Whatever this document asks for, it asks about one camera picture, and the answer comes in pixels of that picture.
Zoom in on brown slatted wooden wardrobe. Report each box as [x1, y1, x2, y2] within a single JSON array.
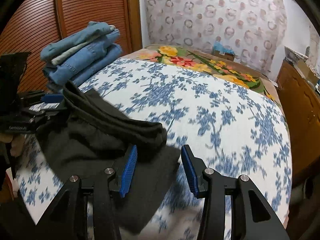
[[0, 0, 143, 98]]

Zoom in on blue floral white bed sheet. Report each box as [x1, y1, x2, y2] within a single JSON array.
[[15, 57, 293, 240]]

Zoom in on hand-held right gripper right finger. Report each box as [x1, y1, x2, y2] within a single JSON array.
[[181, 144, 290, 240]]

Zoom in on cardboard box with blue cloth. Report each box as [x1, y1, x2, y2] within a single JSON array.
[[212, 40, 236, 62]]

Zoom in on faded blue folded jeans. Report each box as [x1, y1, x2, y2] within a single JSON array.
[[40, 21, 116, 62]]

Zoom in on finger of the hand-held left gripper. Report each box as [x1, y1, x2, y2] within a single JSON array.
[[24, 102, 68, 114], [19, 91, 64, 104]]

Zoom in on brown wooden sideboard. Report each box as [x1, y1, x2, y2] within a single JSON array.
[[276, 60, 320, 183]]

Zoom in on colourful flower print blanket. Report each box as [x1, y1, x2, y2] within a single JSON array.
[[142, 44, 281, 105]]

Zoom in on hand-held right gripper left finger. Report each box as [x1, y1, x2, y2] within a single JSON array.
[[41, 144, 138, 240]]

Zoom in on circle print sheer curtain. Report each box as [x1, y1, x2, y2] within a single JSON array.
[[144, 0, 288, 80]]

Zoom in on person's left hand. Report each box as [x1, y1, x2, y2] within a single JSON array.
[[0, 132, 25, 157]]

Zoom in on cream lace window curtain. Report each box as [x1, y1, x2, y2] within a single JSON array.
[[309, 25, 320, 75]]

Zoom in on pale grey folded jeans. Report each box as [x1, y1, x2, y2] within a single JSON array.
[[51, 34, 120, 66]]

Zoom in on black pants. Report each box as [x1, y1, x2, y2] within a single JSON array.
[[36, 80, 181, 235]]

